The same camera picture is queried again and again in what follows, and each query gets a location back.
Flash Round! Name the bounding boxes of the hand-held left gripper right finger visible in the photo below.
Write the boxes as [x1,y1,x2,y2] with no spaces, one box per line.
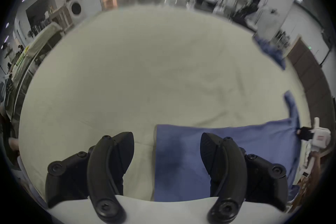
[200,133,288,224]

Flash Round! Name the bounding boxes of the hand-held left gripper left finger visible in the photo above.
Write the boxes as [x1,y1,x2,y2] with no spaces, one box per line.
[45,132,135,224]

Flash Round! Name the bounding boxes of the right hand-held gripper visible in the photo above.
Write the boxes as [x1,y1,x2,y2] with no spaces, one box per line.
[296,117,332,151]

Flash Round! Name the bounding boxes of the dark blue shirt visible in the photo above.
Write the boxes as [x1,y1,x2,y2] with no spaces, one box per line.
[153,90,302,202]

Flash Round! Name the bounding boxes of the person's right hand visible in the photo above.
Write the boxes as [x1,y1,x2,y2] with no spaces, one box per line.
[308,151,326,167]

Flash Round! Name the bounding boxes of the brown padded headboard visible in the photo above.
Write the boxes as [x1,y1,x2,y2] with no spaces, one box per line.
[287,35,334,125]

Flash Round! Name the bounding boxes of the blue cloth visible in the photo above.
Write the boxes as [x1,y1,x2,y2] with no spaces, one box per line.
[253,35,286,71]

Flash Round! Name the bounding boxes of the bed with beige sheet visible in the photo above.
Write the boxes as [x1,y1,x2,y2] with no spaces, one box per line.
[18,5,313,202]

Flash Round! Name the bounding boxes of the bed with pale green sheet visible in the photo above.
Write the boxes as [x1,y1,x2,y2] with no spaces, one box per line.
[10,22,65,124]

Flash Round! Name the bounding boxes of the white washing machine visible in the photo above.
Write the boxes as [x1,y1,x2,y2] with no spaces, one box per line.
[66,0,88,22]

